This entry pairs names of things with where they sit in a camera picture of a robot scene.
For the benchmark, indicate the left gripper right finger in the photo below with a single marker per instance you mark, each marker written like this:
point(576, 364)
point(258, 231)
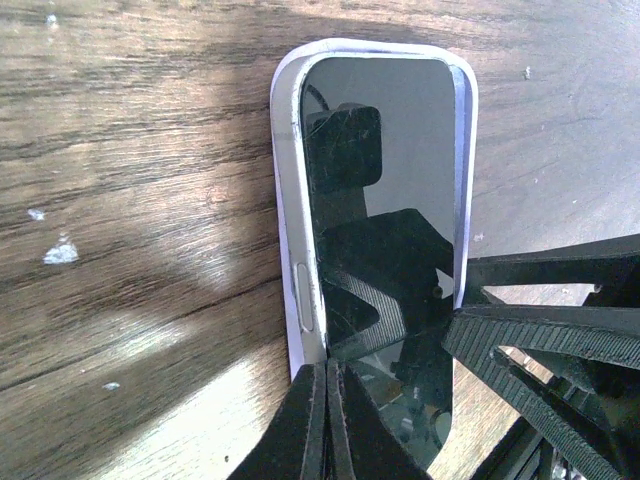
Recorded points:
point(360, 445)

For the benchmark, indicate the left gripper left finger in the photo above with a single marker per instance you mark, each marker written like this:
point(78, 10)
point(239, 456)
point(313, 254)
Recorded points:
point(293, 445)

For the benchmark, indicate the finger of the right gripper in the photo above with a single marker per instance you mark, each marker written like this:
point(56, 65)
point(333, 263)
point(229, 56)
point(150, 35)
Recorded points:
point(478, 335)
point(604, 263)

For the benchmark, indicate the lavender phone case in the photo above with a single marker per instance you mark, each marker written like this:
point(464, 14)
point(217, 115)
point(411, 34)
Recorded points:
point(308, 346)

